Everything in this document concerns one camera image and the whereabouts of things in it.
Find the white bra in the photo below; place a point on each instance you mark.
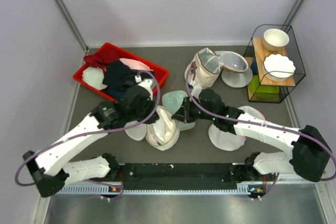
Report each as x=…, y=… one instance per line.
x=164, y=127

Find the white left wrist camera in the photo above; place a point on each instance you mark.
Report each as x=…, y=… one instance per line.
x=146, y=83

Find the cream bear laundry bag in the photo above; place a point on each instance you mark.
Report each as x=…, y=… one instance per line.
x=204, y=67

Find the white pink-trimmed mesh bag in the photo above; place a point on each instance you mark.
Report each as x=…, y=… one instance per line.
x=227, y=141

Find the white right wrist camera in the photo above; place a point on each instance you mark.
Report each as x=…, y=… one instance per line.
x=195, y=89

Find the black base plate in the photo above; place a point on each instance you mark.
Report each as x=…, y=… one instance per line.
x=183, y=176

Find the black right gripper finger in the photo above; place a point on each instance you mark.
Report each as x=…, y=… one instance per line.
x=187, y=111
x=179, y=115

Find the red garment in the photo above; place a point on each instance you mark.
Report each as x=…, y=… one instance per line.
x=101, y=59

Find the pink garment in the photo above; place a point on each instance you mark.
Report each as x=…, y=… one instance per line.
x=135, y=64

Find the teal item behind rack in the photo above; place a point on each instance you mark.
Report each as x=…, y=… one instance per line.
x=254, y=67

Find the white mesh bra laundry bag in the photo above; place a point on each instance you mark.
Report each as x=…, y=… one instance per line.
x=146, y=131

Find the green container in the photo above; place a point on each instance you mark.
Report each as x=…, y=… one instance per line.
x=261, y=92

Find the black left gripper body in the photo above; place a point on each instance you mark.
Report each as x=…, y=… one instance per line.
x=140, y=115

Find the dark blue garment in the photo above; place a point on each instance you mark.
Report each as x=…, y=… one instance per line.
x=119, y=77

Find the black wire shelf rack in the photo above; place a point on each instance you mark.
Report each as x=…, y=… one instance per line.
x=292, y=52

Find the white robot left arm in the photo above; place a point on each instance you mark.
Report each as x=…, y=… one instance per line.
x=52, y=169

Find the wooden shelf board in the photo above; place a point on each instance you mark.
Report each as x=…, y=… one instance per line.
x=260, y=54

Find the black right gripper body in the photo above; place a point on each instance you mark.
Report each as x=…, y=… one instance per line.
x=201, y=113

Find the white scalloped bowl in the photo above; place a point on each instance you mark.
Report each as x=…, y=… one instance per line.
x=278, y=68

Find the light green ceramic tray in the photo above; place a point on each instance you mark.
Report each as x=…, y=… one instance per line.
x=172, y=101

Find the white round bowl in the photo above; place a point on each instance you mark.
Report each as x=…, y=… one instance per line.
x=275, y=39

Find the grey slotted cable duct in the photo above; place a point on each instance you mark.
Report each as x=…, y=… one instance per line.
x=93, y=189

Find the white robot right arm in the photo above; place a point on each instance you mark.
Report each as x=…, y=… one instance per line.
x=301, y=151

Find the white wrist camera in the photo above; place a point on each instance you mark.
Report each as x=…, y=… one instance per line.
x=146, y=83
x=195, y=89

